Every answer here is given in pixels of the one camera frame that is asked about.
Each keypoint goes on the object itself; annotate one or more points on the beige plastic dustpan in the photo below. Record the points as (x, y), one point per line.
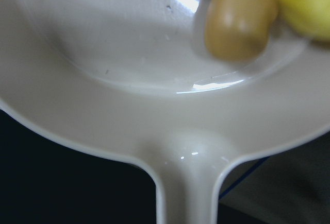
(131, 81)

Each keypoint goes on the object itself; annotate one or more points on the tan toy ginger root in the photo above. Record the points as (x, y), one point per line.
(239, 29)

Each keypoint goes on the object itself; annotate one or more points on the yellow toy lemon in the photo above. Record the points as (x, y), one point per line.
(309, 18)

